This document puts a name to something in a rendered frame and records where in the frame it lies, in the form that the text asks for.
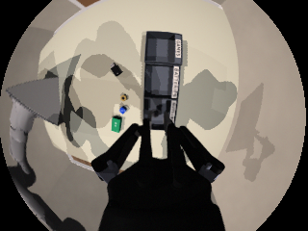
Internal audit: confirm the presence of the small blue cube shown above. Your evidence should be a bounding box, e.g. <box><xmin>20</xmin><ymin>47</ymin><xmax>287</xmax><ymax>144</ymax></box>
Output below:
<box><xmin>119</xmin><ymin>106</ymin><xmax>127</xmax><ymax>114</ymax></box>

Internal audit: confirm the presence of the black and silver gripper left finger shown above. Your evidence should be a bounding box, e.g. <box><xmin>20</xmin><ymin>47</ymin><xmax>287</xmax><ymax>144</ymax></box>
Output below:
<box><xmin>91</xmin><ymin>111</ymin><xmax>155</xmax><ymax>189</ymax></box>

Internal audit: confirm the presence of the black rack of bins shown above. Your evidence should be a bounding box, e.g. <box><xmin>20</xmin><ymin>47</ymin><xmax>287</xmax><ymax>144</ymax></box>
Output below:
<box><xmin>143</xmin><ymin>31</ymin><xmax>183</xmax><ymax>131</ymax></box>

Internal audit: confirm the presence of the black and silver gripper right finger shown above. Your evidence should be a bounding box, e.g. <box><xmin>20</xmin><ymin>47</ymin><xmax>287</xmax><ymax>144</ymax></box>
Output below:
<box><xmin>163</xmin><ymin>112</ymin><xmax>225</xmax><ymax>188</ymax></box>

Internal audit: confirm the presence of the green nine-volt battery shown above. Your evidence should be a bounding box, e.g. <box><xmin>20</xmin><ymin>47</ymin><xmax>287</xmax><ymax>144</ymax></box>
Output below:
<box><xmin>112</xmin><ymin>116</ymin><xmax>122</xmax><ymax>133</ymax></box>

